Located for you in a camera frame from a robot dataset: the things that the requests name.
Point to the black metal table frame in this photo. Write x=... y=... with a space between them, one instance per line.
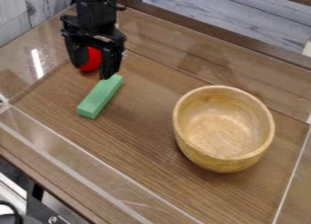
x=38 y=210

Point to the clear acrylic tray wall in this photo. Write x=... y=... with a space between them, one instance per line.
x=94 y=188

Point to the green rectangular block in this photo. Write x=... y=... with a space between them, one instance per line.
x=99 y=97

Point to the light wooden bowl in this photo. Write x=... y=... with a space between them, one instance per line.
x=223 y=128

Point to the red toy strawberry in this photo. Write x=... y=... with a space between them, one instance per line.
x=94 y=62

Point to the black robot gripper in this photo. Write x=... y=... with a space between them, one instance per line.
x=92 y=28

